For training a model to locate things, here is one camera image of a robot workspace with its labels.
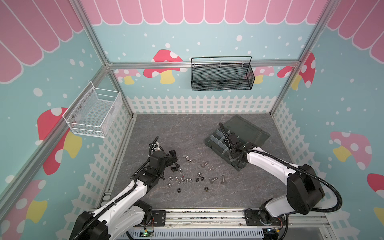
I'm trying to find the black wire mesh basket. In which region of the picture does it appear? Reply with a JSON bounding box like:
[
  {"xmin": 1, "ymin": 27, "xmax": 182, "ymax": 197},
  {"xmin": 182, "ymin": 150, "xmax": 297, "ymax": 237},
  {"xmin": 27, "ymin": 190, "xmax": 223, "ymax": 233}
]
[{"xmin": 191, "ymin": 56, "xmax": 256, "ymax": 92}]

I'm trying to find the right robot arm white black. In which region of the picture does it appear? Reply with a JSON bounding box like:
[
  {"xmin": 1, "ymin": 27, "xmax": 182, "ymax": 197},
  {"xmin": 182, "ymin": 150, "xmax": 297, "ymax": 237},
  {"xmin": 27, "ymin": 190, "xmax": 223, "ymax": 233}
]
[{"xmin": 224, "ymin": 133, "xmax": 343, "ymax": 225}]

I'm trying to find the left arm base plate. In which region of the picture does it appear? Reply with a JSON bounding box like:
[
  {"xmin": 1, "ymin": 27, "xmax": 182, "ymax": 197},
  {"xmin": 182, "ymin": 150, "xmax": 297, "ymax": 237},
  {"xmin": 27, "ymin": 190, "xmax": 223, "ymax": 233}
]
[{"xmin": 140, "ymin": 211, "xmax": 167, "ymax": 227}]

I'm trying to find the white wire mesh basket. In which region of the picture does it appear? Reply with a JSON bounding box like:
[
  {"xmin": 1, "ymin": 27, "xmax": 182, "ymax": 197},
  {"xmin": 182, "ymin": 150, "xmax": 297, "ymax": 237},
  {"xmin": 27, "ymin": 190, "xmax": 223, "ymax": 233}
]
[{"xmin": 63, "ymin": 82, "xmax": 123, "ymax": 138}]

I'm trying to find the silver washers cluster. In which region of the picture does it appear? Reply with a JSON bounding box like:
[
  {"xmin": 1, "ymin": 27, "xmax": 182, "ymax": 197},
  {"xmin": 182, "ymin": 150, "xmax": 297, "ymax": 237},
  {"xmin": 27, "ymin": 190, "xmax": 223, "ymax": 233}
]
[{"xmin": 167, "ymin": 176, "xmax": 193, "ymax": 188}]

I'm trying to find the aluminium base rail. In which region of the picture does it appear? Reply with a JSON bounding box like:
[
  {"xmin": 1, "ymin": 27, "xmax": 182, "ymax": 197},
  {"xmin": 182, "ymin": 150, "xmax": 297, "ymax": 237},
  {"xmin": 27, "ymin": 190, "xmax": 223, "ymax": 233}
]
[{"xmin": 154, "ymin": 208, "xmax": 330, "ymax": 229}]

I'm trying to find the white slotted cable duct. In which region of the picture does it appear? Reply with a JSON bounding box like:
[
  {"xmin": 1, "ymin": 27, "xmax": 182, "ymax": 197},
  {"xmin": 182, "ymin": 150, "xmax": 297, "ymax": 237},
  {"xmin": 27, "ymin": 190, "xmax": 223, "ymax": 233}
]
[{"xmin": 129, "ymin": 228, "xmax": 265, "ymax": 240}]

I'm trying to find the black hex bolt lower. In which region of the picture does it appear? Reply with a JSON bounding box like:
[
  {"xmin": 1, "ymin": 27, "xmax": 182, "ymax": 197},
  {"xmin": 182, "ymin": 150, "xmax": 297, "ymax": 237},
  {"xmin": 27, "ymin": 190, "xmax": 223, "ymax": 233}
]
[{"xmin": 171, "ymin": 167, "xmax": 179, "ymax": 173}]

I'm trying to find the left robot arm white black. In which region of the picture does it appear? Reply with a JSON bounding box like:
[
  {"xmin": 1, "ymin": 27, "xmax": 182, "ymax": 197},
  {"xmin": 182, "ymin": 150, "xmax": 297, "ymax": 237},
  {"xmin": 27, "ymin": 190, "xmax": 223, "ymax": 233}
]
[{"xmin": 70, "ymin": 149, "xmax": 178, "ymax": 240}]

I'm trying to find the dark green compartment organizer box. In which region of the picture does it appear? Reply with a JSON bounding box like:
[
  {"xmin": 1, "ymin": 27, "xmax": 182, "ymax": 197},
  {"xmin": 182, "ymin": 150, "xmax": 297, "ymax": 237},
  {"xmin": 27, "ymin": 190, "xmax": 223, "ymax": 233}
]
[{"xmin": 205, "ymin": 115, "xmax": 271, "ymax": 171}]

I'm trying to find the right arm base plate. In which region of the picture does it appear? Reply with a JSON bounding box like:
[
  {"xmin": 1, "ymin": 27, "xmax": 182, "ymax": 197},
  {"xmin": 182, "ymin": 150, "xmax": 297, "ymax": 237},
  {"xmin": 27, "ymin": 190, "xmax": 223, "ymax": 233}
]
[{"xmin": 244, "ymin": 208, "xmax": 287, "ymax": 227}]

